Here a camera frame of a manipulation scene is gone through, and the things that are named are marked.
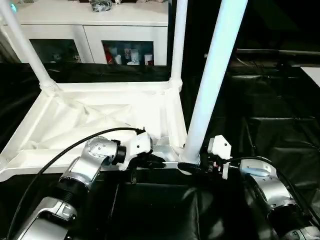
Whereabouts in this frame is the white flat board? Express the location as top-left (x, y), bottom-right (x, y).
top-left (299, 66), bottom-right (320, 88)

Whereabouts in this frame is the tall white jar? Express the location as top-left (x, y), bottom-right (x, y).
top-left (129, 48), bottom-right (140, 65)

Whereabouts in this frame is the white plastic table top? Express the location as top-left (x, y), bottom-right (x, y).
top-left (0, 79), bottom-right (201, 182)

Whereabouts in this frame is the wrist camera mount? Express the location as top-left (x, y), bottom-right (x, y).
top-left (207, 134), bottom-right (232, 180)
top-left (119, 132), bottom-right (153, 172)

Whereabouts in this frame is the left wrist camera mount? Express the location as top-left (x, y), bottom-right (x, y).
top-left (119, 132), bottom-right (153, 172)

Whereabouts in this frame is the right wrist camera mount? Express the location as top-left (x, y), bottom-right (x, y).
top-left (207, 134), bottom-right (232, 180)

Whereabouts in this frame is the black work mat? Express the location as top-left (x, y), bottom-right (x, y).
top-left (0, 61), bottom-right (320, 240)

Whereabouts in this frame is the white sideboard cabinet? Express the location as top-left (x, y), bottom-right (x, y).
top-left (0, 0), bottom-right (169, 66)

